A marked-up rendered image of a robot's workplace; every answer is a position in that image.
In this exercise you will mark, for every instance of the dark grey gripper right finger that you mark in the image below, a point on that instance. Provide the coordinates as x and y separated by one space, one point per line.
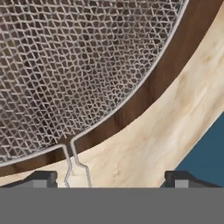
178 176

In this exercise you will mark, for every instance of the metal mesh tea strainer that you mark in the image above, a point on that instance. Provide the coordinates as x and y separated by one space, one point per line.
75 73

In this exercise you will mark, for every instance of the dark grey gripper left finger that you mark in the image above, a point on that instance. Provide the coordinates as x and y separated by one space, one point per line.
43 177

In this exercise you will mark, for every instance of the brown and beige wooden bowl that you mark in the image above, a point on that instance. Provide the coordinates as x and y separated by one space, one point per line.
163 78

